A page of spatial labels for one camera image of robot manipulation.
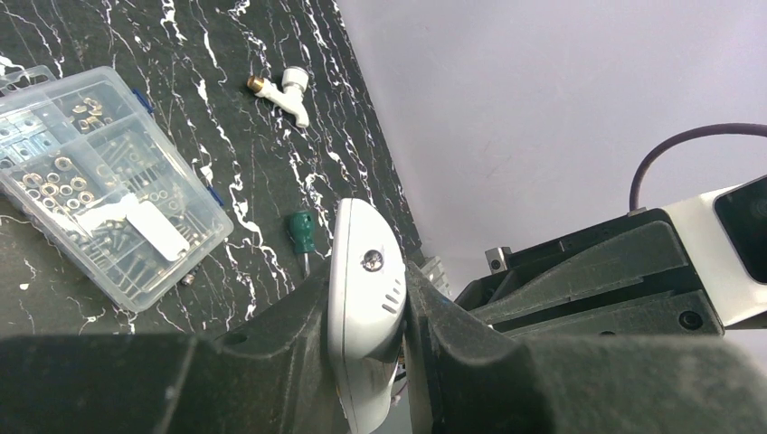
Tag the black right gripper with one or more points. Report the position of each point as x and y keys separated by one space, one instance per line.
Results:
x=626 y=276

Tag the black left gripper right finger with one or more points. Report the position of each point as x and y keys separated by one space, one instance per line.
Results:
x=465 y=377

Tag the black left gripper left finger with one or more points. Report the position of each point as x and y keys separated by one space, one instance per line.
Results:
x=269 y=375

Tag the white remote control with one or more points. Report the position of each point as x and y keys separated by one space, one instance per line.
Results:
x=366 y=299

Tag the white remote battery cover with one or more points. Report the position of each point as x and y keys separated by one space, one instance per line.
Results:
x=157 y=230

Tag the small black battery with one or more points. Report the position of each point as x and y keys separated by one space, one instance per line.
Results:
x=187 y=280

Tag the clear plastic screw box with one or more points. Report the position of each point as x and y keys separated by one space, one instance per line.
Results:
x=76 y=152

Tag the white plastic faucet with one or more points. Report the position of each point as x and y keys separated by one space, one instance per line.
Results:
x=288 y=96

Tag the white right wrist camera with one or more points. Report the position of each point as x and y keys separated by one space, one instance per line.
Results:
x=724 y=234

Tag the green handled screwdriver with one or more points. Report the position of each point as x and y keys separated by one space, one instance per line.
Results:
x=301 y=230

